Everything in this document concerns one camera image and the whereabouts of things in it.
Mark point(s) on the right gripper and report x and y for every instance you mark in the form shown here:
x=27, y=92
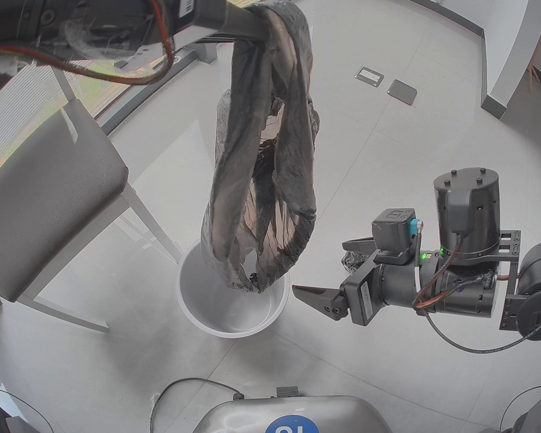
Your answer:
x=396, y=287

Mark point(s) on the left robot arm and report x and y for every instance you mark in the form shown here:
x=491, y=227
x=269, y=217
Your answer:
x=27, y=11

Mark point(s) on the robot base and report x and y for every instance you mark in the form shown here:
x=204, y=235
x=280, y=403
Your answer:
x=293, y=415

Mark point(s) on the crumpled black plastic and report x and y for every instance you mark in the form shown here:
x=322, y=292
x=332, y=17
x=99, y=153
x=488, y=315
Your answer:
x=354, y=262

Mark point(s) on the white trash bin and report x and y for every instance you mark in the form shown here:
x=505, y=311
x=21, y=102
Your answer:
x=234, y=314

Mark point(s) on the grey seat white chair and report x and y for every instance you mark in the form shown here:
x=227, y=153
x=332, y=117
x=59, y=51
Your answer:
x=49, y=183

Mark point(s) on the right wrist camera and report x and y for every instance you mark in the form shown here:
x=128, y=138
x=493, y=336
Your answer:
x=392, y=232

